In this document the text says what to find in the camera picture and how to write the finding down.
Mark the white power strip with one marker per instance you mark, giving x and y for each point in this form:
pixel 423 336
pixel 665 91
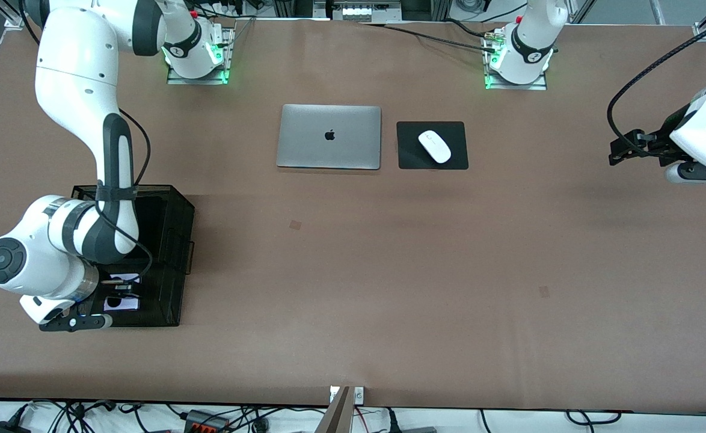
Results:
pixel 359 12

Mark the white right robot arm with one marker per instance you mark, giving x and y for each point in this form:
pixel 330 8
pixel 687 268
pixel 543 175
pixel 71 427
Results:
pixel 76 90

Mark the black power adapter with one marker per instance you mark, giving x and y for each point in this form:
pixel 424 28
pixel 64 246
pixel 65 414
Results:
pixel 4 428

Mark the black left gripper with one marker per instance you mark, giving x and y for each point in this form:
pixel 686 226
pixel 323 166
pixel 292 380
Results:
pixel 661 143

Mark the black power strip red switches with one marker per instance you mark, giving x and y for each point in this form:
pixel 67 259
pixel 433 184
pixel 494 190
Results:
pixel 205 424

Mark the small metal bracket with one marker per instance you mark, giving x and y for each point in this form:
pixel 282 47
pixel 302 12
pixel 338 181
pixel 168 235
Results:
pixel 359 395
pixel 334 395

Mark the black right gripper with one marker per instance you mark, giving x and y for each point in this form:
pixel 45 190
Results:
pixel 107 292

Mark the black mouse pad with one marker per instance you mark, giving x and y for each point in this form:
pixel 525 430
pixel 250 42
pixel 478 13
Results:
pixel 410 153

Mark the grey brown post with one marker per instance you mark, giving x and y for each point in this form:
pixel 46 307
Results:
pixel 338 418

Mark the black mesh two-tier tray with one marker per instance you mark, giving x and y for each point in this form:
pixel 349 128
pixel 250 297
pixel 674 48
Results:
pixel 178 222

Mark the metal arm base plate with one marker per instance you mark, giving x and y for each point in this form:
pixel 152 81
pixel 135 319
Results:
pixel 533 86
pixel 199 80

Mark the black long phone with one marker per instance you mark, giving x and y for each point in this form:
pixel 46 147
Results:
pixel 151 228

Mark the white computer mouse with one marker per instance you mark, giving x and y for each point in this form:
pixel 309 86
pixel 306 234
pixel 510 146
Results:
pixel 435 146

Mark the lilac flip phone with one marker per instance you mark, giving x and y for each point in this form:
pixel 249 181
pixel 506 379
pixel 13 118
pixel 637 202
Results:
pixel 121 304

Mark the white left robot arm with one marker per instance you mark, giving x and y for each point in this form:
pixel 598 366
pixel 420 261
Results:
pixel 699 132

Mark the slanted aluminium leg profile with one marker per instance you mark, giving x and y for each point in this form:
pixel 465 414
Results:
pixel 658 13

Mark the silver closed laptop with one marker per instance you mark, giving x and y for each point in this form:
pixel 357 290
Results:
pixel 311 138

